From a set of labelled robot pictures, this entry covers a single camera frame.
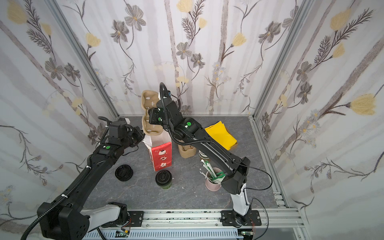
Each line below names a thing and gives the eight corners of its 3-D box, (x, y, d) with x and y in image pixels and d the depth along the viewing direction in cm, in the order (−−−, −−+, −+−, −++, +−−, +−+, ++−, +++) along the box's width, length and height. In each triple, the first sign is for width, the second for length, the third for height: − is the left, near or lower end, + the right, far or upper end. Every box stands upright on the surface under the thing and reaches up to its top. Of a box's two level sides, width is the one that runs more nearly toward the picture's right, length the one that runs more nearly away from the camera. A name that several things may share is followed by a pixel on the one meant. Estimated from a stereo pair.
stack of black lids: (117, 182, 88) (112, 177, 83) (121, 169, 93) (117, 164, 88) (131, 182, 88) (126, 177, 83) (134, 169, 93) (130, 164, 88)
